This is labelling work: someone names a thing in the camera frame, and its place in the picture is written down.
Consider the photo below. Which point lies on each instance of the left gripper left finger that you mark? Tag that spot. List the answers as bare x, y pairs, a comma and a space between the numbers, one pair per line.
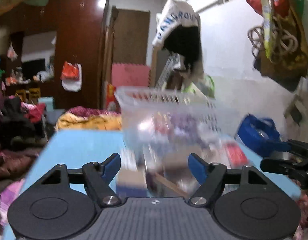
98, 177

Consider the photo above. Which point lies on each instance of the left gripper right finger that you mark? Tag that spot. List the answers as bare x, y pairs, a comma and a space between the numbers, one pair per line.
210, 177

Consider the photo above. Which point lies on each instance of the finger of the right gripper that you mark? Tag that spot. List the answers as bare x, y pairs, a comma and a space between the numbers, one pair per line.
292, 169

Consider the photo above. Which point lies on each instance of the dark red box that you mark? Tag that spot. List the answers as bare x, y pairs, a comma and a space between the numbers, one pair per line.
169, 176

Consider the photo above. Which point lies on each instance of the red white tissue pack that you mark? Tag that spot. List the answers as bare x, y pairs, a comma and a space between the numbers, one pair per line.
236, 156

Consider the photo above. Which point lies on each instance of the blue box with cardboard flap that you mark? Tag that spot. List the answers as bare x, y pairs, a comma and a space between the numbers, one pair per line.
130, 180

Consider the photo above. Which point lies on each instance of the blue fabric bag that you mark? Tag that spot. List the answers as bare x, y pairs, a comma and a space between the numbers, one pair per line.
261, 136

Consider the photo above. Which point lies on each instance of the yellow orange blanket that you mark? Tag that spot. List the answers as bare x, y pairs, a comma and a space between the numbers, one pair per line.
81, 118

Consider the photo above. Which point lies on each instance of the clear plastic laundry basket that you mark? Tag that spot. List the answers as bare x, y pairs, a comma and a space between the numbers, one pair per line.
161, 122

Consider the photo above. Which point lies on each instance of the green white shopping bag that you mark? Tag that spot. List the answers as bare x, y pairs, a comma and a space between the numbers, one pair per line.
201, 87

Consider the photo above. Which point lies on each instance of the pink floral blanket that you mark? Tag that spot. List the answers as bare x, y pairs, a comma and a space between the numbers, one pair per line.
8, 195

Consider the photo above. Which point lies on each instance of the orange white hanging bag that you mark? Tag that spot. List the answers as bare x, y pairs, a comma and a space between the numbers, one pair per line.
71, 77

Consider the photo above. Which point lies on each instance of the pink foam mat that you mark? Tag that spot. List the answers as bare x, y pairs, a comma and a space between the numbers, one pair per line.
127, 74

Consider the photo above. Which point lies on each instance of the hanging brown bag bundle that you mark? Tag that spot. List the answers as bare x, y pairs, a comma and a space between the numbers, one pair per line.
279, 44

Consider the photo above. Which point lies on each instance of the dark red wooden wardrobe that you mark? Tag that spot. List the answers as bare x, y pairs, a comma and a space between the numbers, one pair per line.
41, 40

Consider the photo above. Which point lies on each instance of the brown wooden door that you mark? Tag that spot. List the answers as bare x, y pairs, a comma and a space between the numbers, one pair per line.
131, 33

